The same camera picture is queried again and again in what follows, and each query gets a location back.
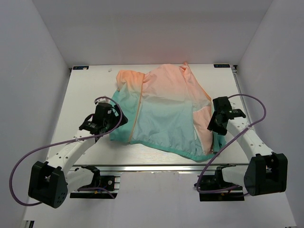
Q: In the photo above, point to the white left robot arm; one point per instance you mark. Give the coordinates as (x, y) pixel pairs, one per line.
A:
(51, 181)

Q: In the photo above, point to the left blue table label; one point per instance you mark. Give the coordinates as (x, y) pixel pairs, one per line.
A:
(80, 68)

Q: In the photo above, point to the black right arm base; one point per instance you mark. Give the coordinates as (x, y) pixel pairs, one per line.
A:
(218, 187)

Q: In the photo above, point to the blue table label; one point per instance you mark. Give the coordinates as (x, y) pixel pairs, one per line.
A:
(221, 65)
(80, 68)

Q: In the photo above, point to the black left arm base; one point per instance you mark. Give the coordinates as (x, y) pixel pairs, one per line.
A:
(91, 183)

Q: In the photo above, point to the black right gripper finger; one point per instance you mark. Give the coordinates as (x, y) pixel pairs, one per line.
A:
(213, 125)
(221, 129)

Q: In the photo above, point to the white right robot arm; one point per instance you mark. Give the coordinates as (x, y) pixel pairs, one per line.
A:
(266, 172)

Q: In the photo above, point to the right blue table label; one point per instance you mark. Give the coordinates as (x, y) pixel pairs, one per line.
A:
(221, 65)

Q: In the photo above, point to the aluminium table rail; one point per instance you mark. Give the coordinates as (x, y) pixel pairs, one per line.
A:
(150, 168)

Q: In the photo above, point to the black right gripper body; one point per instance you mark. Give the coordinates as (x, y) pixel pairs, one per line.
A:
(214, 129)

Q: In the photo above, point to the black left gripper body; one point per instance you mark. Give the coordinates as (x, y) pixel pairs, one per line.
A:
(109, 123)

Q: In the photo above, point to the peach and teal jacket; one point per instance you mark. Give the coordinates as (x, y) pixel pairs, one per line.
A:
(167, 109)

